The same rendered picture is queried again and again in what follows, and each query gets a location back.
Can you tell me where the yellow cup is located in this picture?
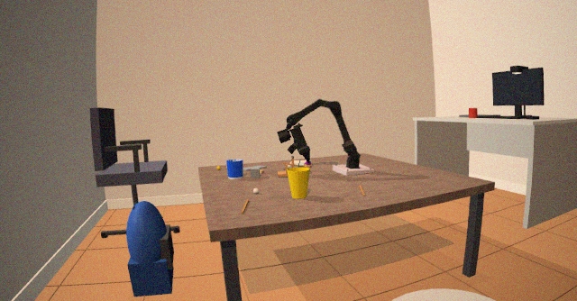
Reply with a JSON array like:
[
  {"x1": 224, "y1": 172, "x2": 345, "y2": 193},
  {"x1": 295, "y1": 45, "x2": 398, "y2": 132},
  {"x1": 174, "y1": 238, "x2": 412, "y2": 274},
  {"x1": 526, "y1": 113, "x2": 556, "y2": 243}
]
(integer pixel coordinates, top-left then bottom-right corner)
[{"x1": 287, "y1": 168, "x2": 310, "y2": 198}]

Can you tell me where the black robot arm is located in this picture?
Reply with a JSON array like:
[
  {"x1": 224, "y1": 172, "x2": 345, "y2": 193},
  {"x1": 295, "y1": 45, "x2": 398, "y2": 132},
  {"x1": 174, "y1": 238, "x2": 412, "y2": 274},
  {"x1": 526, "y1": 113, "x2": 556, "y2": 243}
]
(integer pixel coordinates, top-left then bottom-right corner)
[{"x1": 277, "y1": 99, "x2": 360, "y2": 169}]

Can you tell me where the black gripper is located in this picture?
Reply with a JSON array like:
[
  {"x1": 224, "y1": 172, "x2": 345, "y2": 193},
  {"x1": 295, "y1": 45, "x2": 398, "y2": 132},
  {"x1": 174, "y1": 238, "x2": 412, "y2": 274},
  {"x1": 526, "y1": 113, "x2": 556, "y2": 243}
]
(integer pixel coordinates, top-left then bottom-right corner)
[{"x1": 294, "y1": 135, "x2": 310, "y2": 163}]

